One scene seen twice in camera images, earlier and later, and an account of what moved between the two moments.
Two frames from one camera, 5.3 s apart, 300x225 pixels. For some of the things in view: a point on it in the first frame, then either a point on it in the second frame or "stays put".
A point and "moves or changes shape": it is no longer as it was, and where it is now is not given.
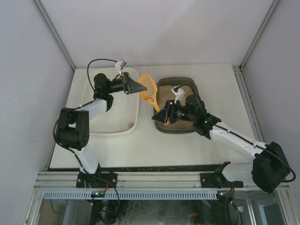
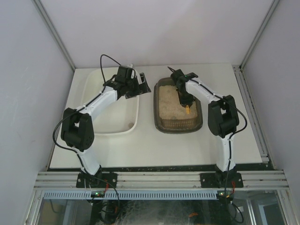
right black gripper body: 168,112 → 186,102
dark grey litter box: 165,93 stays put
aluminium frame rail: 68,179 stays put
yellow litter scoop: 146,80 moves or changes shape
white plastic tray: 122,116 stays put
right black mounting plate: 218,180 stays put
